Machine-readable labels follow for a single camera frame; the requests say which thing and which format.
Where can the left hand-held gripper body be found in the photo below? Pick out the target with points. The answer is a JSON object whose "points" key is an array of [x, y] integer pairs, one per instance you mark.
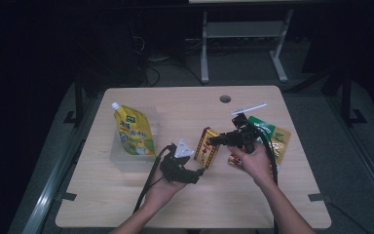
{"points": [[175, 170]]}

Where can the green and red snack packet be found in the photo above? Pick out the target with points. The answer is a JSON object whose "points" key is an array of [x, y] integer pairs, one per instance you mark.
{"points": [[280, 139]]}

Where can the person's left hand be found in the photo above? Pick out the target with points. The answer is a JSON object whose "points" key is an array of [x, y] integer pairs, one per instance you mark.
{"points": [[159, 193]]}

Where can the person's right hand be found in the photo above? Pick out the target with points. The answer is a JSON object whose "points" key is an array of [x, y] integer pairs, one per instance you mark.
{"points": [[256, 165]]}

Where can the aluminium rail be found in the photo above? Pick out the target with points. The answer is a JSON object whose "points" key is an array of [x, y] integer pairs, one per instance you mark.
{"points": [[48, 195], [366, 156]]}

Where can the white metal desk frame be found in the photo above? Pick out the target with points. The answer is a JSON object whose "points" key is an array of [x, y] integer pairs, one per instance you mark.
{"points": [[243, 29]]}

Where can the black metal stand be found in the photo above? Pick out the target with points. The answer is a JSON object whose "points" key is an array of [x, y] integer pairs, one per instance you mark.
{"points": [[346, 97], [78, 100]]}

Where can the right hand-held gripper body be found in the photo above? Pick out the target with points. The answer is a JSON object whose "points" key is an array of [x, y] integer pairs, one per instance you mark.
{"points": [[248, 136]]}

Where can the yellow spout pouch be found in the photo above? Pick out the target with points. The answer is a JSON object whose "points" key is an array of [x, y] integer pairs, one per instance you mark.
{"points": [[134, 133]]}

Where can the dark round table grommet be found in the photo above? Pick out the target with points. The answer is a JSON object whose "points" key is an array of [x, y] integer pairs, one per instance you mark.
{"points": [[225, 99]]}

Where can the clear plastic container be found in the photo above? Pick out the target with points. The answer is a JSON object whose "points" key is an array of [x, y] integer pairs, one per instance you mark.
{"points": [[130, 162]]}

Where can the small red and yellow box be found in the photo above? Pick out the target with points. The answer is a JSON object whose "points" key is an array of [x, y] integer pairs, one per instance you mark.
{"points": [[204, 152]]}

